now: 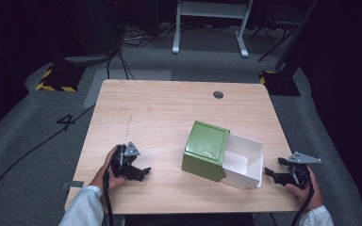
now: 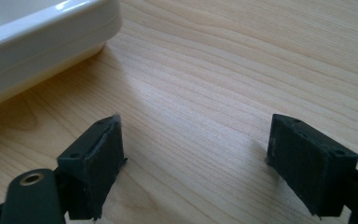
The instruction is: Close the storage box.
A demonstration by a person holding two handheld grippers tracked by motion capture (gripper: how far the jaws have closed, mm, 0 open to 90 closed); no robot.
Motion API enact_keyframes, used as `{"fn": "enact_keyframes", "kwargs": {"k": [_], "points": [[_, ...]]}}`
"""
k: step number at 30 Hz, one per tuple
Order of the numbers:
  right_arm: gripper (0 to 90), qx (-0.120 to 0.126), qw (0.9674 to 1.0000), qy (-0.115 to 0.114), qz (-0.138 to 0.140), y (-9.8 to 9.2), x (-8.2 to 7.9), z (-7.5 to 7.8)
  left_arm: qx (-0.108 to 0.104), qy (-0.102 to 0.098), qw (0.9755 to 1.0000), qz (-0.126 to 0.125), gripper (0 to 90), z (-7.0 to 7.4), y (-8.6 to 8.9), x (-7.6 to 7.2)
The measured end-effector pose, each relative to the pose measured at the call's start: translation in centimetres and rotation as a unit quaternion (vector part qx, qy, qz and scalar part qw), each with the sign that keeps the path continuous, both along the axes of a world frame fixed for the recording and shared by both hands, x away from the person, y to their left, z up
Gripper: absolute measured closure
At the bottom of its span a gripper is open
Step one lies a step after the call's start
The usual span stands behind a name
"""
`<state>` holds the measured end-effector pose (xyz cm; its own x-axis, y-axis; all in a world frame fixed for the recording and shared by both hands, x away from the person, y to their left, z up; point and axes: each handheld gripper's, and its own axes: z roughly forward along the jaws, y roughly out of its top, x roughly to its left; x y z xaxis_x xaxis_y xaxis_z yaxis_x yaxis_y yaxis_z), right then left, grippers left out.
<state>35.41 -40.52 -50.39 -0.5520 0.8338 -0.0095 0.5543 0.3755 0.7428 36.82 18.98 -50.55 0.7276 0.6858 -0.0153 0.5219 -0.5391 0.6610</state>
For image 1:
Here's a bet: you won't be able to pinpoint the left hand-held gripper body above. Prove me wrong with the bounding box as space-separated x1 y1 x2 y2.
110 140 141 181

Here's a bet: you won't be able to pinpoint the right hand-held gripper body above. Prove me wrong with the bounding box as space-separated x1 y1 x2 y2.
278 151 322 190

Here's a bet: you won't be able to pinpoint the white drawer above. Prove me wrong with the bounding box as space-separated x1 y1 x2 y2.
221 133 264 190

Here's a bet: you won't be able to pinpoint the person's right hand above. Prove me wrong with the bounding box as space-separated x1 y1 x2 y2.
285 165 324 212

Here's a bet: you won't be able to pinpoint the person's left hand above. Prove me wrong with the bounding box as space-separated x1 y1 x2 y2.
89 145 127 191

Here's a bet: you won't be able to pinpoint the grey tape piece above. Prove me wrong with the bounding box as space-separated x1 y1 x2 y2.
60 180 86 191

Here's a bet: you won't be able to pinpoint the black tape floor mark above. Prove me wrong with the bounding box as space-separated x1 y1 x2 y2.
56 114 76 132

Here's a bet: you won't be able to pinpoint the black yellow striped stand base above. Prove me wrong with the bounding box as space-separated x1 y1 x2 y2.
258 70 302 97
35 61 87 93

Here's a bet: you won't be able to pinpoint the black folding stand legs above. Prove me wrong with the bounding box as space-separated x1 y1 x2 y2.
248 17 300 63

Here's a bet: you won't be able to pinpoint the dark slanted stand pole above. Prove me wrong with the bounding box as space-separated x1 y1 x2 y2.
273 0 321 73

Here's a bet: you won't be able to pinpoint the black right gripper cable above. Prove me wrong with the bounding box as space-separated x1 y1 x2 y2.
290 180 316 226

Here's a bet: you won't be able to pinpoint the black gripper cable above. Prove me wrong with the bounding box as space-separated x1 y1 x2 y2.
290 180 316 226
102 168 115 226

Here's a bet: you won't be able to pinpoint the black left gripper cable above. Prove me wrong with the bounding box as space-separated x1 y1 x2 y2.
102 168 115 226

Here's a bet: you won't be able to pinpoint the long black floor cable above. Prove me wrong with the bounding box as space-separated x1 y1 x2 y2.
0 103 97 218

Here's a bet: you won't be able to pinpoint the black hanging cable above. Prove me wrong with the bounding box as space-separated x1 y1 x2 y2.
106 46 135 81

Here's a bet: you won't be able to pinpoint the bundle of floor cables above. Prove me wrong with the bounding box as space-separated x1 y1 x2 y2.
119 22 177 49

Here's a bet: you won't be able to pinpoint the white metal stand frame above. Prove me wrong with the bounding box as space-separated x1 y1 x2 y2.
172 0 255 58

